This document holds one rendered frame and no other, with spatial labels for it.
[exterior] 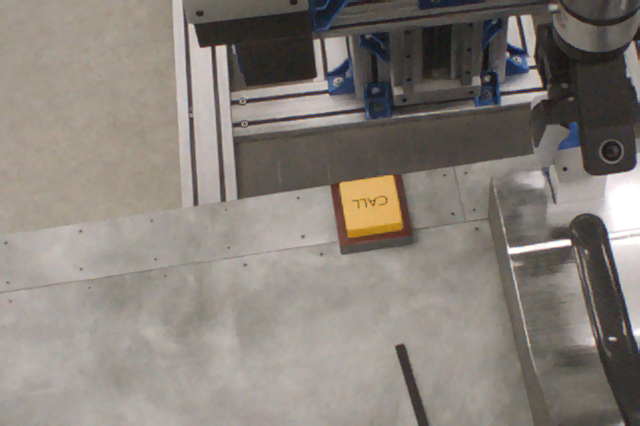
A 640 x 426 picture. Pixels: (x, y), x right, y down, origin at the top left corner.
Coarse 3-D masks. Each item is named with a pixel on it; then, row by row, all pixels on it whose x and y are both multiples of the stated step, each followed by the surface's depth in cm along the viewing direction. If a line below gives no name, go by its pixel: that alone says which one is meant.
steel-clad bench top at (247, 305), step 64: (320, 192) 150; (448, 192) 148; (0, 256) 149; (64, 256) 148; (128, 256) 148; (192, 256) 147; (256, 256) 146; (320, 256) 146; (384, 256) 145; (448, 256) 145; (0, 320) 145; (64, 320) 144; (128, 320) 144; (192, 320) 143; (256, 320) 143; (320, 320) 142; (384, 320) 142; (448, 320) 141; (0, 384) 141; (64, 384) 141; (128, 384) 140; (192, 384) 140; (256, 384) 139; (320, 384) 139; (384, 384) 138; (448, 384) 138; (512, 384) 137
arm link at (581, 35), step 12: (552, 12) 115; (564, 12) 113; (564, 24) 114; (576, 24) 113; (588, 24) 112; (624, 24) 112; (636, 24) 114; (564, 36) 116; (576, 36) 114; (588, 36) 113; (600, 36) 113; (612, 36) 113; (624, 36) 114; (588, 48) 115; (600, 48) 115; (612, 48) 115
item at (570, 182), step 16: (576, 128) 136; (560, 144) 136; (576, 144) 135; (560, 160) 133; (576, 160) 133; (560, 176) 133; (576, 176) 132; (592, 176) 132; (560, 192) 134; (576, 192) 135; (592, 192) 135
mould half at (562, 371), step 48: (528, 192) 137; (624, 192) 137; (528, 240) 135; (624, 240) 134; (528, 288) 133; (576, 288) 132; (624, 288) 132; (528, 336) 131; (576, 336) 130; (528, 384) 134; (576, 384) 126
